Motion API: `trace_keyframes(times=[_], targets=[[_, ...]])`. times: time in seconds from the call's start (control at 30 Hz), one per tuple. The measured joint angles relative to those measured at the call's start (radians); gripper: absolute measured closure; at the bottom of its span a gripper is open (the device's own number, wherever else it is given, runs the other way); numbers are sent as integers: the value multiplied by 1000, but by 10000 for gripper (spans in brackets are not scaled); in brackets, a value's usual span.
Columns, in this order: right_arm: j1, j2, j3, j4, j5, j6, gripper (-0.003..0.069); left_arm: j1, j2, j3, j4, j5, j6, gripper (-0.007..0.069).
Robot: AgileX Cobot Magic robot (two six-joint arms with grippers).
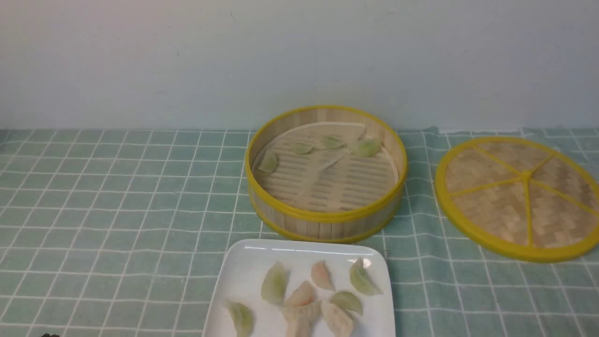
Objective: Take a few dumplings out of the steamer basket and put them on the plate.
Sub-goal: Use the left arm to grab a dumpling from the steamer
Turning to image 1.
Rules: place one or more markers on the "green checkered tablecloth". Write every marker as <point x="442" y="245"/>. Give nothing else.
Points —
<point x="122" y="233"/>

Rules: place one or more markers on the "yellow-rimmed woven steamer lid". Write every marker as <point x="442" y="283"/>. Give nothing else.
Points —
<point x="519" y="199"/>

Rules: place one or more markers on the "green dumpling on plate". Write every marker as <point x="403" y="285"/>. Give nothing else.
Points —
<point x="347" y="301"/>
<point x="242" y="318"/>
<point x="274" y="285"/>
<point x="361" y="281"/>

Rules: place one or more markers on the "yellow-rimmed bamboo steamer basket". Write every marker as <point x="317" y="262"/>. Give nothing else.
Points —
<point x="298" y="224"/>

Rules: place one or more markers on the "pink dumpling on plate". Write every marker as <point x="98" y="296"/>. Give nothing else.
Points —
<point x="302" y="296"/>
<point x="321" y="277"/>

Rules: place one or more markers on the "white square plate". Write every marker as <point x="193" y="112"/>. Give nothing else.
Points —
<point x="246" y="264"/>

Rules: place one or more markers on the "white steamer liner paper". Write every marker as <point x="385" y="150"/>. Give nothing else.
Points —
<point x="329" y="181"/>

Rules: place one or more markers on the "green dumpling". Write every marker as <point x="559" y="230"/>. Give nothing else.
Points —
<point x="242" y="318"/>
<point x="365" y="148"/>
<point x="332" y="142"/>
<point x="274" y="285"/>
<point x="301" y="148"/>
<point x="269" y="162"/>
<point x="347" y="301"/>
<point x="361" y="281"/>

